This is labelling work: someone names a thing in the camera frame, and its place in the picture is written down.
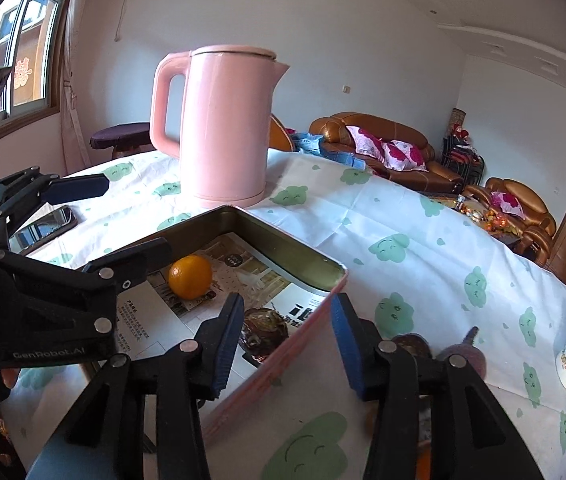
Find dark brown mangosteen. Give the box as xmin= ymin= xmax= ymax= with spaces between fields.
xmin=393 ymin=333 xmax=432 ymax=359

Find coffee table with fruits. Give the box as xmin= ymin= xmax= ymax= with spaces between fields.
xmin=430 ymin=194 xmax=522 ymax=245

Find black smartphone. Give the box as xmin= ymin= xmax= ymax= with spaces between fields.
xmin=9 ymin=205 xmax=78 ymax=256

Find printed paper sheet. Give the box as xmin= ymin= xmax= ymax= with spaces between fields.
xmin=116 ymin=234 xmax=326 ymax=360

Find pink metal tin box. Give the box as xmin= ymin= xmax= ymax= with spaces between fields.
xmin=115 ymin=206 xmax=347 ymax=439

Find small orange kumquat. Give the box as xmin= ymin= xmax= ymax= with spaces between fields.
xmin=168 ymin=255 xmax=213 ymax=300

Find purple cushioned stool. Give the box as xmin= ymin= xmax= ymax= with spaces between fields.
xmin=89 ymin=122 xmax=153 ymax=159

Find brown leather armchair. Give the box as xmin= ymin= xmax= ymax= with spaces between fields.
xmin=463 ymin=177 xmax=557 ymax=266

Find pink floral armchair pillow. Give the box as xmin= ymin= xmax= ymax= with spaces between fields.
xmin=490 ymin=191 xmax=526 ymax=219

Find blue clothing pile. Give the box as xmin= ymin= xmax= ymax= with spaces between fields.
xmin=289 ymin=132 xmax=367 ymax=171

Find long brown leather sofa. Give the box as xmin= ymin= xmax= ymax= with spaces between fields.
xmin=309 ymin=112 xmax=463 ymax=194

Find stacked dark chairs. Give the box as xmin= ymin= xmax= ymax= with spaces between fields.
xmin=441 ymin=108 xmax=484 ymax=185

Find window with wooden frame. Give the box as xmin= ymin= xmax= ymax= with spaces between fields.
xmin=0 ymin=0 xmax=70 ymax=139

